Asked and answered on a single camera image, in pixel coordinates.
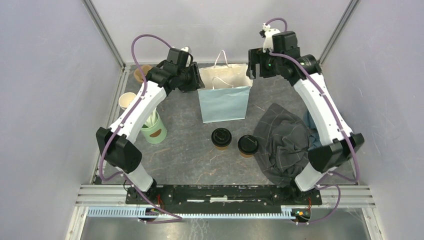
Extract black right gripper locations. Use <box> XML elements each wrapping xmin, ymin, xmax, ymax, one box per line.
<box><xmin>246</xmin><ymin>47</ymin><xmax>283</xmax><ymax>79</ymax></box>

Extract light blue paper bag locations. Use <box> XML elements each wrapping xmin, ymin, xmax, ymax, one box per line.
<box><xmin>197</xmin><ymin>50</ymin><xmax>253</xmax><ymax>123</ymax></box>

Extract brown pulp cup carriers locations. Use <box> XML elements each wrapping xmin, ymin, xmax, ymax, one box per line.
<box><xmin>133</xmin><ymin>64</ymin><xmax>153</xmax><ymax>85</ymax></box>

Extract black plastic cup lid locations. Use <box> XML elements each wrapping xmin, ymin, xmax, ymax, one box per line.
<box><xmin>237</xmin><ymin>134</ymin><xmax>259</xmax><ymax>153</ymax></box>

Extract brown paper coffee cup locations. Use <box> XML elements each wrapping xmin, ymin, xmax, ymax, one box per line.
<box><xmin>240</xmin><ymin>151</ymin><xmax>255</xmax><ymax>159</ymax></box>

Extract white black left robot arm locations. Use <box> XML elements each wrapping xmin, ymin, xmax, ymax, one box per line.
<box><xmin>96</xmin><ymin>47</ymin><xmax>205</xmax><ymax>204</ymax></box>

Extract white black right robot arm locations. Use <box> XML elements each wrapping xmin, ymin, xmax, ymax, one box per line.
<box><xmin>246</xmin><ymin>25</ymin><xmax>365</xmax><ymax>204</ymax></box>

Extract white stir sticks bundle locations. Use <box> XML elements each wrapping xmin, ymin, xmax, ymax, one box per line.
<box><xmin>144</xmin><ymin>108</ymin><xmax>157</xmax><ymax>128</ymax></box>

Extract green cup holder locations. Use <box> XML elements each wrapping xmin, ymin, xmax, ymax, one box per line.
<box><xmin>140</xmin><ymin>113</ymin><xmax>167</xmax><ymax>144</ymax></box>

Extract dark grey checked cloth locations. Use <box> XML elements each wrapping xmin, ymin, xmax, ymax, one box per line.
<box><xmin>253</xmin><ymin>103</ymin><xmax>312</xmax><ymax>188</ymax></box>

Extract teal blue cloth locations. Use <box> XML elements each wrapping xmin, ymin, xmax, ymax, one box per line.
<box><xmin>302</xmin><ymin>110</ymin><xmax>322</xmax><ymax>151</ymax></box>

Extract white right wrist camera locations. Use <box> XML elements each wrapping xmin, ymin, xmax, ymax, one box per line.
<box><xmin>259</xmin><ymin>23</ymin><xmax>281</xmax><ymax>53</ymax></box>

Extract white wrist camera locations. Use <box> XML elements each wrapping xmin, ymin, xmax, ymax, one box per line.
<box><xmin>259</xmin><ymin>23</ymin><xmax>281</xmax><ymax>53</ymax></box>
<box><xmin>181</xmin><ymin>46</ymin><xmax>193</xmax><ymax>67</ymax></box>

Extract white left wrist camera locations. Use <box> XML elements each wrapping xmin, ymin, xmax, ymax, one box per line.
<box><xmin>181</xmin><ymin>46</ymin><xmax>193</xmax><ymax>67</ymax></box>

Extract white slotted cable duct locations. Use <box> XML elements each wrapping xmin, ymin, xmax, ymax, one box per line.
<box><xmin>87</xmin><ymin>206</ymin><xmax>295</xmax><ymax>220</ymax></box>

